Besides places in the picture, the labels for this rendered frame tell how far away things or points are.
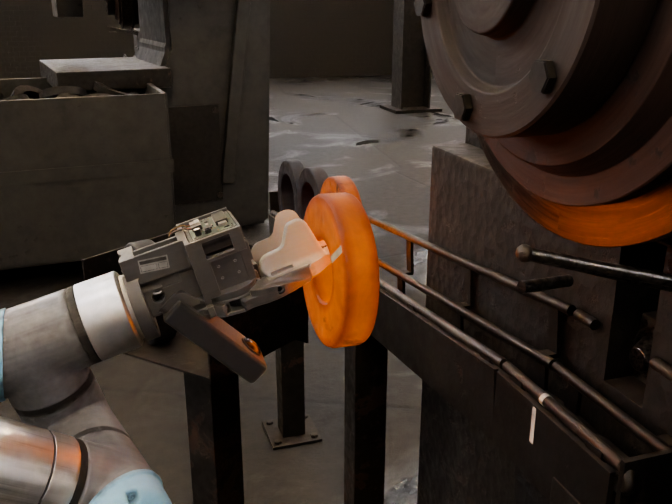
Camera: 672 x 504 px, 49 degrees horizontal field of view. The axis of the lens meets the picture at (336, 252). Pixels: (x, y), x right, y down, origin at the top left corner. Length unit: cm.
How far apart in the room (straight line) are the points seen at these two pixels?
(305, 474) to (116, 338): 122
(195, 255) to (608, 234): 35
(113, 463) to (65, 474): 4
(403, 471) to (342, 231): 125
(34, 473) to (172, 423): 150
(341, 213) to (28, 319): 29
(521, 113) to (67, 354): 43
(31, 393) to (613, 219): 52
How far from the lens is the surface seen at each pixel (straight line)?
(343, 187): 134
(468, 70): 67
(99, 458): 64
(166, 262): 69
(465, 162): 106
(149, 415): 215
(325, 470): 187
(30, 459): 60
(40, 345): 70
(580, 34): 52
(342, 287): 68
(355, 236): 68
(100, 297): 69
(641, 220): 61
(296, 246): 71
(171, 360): 108
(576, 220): 68
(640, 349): 81
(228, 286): 70
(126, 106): 294
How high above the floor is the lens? 108
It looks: 19 degrees down
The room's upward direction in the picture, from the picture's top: straight up
